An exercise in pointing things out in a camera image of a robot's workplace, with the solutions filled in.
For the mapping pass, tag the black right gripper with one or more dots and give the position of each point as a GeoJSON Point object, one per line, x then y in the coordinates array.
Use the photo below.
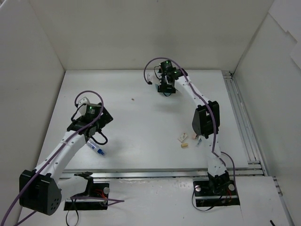
{"type": "Point", "coordinates": [166, 88]}

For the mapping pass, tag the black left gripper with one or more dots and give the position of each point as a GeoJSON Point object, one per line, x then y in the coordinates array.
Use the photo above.
{"type": "Point", "coordinates": [105, 115]}

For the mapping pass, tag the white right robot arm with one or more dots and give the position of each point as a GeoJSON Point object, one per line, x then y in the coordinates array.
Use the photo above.
{"type": "Point", "coordinates": [206, 118]}

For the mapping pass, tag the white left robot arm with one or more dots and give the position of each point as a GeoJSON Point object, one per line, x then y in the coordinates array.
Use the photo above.
{"type": "Point", "coordinates": [40, 188]}

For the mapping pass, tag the white blue correction tape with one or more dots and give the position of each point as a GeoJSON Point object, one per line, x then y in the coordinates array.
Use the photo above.
{"type": "Point", "coordinates": [95, 147]}

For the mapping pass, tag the white boxed eraser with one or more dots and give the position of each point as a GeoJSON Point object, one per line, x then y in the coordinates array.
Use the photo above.
{"type": "Point", "coordinates": [182, 137]}

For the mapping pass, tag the small tan eraser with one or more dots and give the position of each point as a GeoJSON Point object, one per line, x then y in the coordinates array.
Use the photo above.
{"type": "Point", "coordinates": [184, 145]}

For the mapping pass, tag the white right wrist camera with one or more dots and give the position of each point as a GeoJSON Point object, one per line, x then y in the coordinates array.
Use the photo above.
{"type": "Point", "coordinates": [151, 78]}

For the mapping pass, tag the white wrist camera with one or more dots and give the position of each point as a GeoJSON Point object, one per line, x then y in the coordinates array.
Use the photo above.
{"type": "Point", "coordinates": [82, 104]}
{"type": "Point", "coordinates": [151, 78]}

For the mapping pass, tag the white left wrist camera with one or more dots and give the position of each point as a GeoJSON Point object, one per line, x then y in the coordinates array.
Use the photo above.
{"type": "Point", "coordinates": [82, 104]}

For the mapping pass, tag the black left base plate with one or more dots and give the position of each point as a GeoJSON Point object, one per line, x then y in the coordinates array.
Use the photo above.
{"type": "Point", "coordinates": [98, 192]}

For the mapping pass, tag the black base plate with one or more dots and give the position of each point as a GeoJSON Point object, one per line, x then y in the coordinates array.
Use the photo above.
{"type": "Point", "coordinates": [205, 199]}
{"type": "Point", "coordinates": [98, 192]}

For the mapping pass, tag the aluminium front rail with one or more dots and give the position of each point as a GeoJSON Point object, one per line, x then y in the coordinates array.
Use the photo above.
{"type": "Point", "coordinates": [138, 173]}

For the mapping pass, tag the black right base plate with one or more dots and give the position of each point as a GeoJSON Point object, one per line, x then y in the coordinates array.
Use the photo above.
{"type": "Point", "coordinates": [205, 199]}

